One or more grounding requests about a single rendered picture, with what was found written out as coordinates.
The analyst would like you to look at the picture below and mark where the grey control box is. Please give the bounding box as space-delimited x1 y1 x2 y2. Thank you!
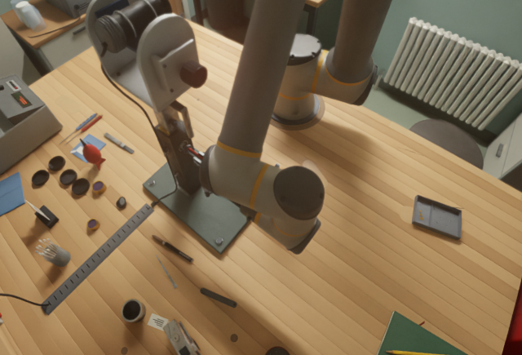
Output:
0 74 64 175

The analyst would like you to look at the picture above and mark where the grey green stand base plate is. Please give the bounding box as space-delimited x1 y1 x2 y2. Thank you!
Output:
142 162 252 255

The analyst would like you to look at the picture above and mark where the dark round stool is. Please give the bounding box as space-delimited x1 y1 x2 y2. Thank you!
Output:
409 118 484 171

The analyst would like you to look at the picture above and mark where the black block with tweezers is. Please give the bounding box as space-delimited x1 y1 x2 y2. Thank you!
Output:
24 199 60 230

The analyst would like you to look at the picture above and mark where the black collimator tube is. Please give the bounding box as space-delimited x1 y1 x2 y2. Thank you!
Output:
95 0 173 53

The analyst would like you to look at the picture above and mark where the white card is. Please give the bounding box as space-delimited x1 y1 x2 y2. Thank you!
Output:
147 313 170 330

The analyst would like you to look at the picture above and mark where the grey pen tool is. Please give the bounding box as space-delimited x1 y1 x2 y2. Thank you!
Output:
103 132 135 155

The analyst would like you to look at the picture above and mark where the grey tilting cradle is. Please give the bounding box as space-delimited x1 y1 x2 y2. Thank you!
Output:
85 0 197 112

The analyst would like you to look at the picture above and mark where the grey cup of swabs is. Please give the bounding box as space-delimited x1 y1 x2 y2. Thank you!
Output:
33 237 72 268

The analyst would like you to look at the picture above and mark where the thin steel scalpel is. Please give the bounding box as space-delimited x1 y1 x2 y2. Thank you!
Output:
155 254 179 290

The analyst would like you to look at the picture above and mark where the red air blower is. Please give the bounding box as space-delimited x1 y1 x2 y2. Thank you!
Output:
79 138 107 171

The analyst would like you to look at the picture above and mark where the grey stand column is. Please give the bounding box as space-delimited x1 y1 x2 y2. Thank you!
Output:
156 100 201 197

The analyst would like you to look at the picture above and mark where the red object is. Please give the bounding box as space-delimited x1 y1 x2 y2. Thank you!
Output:
502 288 522 355

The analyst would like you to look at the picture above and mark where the grey hand-held device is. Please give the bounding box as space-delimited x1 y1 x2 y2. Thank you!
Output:
163 318 201 355

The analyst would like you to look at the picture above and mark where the white cabinet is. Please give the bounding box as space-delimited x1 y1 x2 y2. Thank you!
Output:
484 113 522 181

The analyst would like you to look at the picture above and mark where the blue screwdriver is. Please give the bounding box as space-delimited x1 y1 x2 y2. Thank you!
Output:
60 113 99 144

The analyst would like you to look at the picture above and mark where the wooden topped side cabinet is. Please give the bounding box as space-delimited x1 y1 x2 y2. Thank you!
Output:
0 0 104 75

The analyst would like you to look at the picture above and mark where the small blue cloth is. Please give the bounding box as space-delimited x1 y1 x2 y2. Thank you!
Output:
70 134 107 157

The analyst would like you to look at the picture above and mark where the white radiator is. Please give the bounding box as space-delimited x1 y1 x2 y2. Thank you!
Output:
382 16 522 132

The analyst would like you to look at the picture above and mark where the green book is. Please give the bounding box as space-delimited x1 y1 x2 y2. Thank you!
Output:
376 310 471 355

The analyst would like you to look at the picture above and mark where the grey steel ruler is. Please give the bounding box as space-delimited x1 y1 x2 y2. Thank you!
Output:
42 203 154 316

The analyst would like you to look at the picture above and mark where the large blue cloth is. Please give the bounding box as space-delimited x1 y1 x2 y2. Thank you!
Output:
0 171 27 218

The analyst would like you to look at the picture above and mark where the red screwdriver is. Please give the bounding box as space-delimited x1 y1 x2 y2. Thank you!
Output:
67 114 104 142

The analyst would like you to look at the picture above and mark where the dark waste bin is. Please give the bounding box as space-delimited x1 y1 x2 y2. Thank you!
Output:
201 0 238 32

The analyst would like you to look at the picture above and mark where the black marker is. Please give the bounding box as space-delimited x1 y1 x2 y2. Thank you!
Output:
199 286 238 308

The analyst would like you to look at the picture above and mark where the dark pen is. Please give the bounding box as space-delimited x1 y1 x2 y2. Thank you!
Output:
151 234 194 264

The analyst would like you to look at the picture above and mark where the black collimator cable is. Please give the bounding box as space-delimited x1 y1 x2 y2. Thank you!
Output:
100 40 181 207

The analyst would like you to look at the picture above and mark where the grey black tape roll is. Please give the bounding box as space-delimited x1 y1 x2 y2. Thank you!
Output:
121 298 147 324

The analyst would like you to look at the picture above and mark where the dark red clamp knob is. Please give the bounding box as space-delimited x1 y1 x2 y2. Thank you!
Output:
179 61 208 87

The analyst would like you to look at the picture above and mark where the grey parts tray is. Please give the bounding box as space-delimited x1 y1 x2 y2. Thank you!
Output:
411 194 464 242

